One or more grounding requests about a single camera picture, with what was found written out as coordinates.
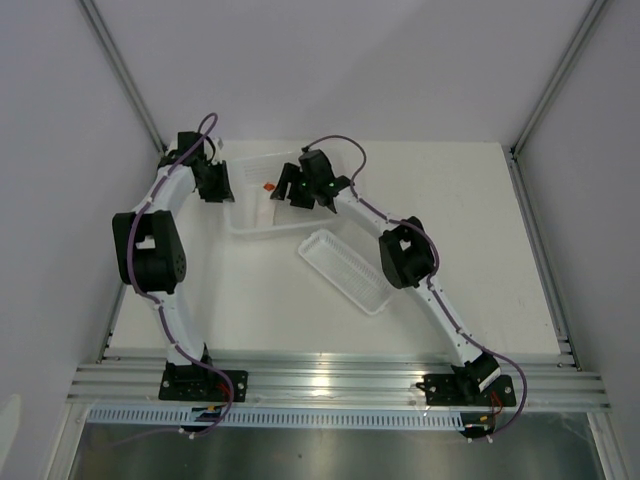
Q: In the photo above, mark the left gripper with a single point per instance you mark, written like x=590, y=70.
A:
x=223, y=193

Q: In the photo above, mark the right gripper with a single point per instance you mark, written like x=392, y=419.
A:
x=292, y=174

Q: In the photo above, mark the white paper napkin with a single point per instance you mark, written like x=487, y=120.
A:
x=265, y=209

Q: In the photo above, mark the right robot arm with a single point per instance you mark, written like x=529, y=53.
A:
x=408, y=257

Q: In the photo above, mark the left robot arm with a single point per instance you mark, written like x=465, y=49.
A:
x=150, y=255

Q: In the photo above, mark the small white plastic tray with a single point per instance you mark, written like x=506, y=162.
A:
x=346, y=270

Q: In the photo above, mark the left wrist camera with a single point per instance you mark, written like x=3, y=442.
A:
x=215, y=146

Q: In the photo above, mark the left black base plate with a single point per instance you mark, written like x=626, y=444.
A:
x=192, y=384

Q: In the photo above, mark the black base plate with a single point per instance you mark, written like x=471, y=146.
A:
x=441, y=390
x=192, y=384

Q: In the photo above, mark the left aluminium frame post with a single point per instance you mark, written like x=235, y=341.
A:
x=112, y=54

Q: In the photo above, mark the aluminium frame post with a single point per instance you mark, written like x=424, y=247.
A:
x=112, y=54
x=568, y=60

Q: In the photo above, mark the aluminium mounting rail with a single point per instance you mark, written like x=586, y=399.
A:
x=336, y=381

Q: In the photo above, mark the white slotted cable duct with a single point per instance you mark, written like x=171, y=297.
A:
x=412, y=420

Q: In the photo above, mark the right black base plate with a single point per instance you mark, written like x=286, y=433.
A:
x=441, y=390

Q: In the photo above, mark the right aluminium frame post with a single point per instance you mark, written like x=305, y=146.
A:
x=568, y=60

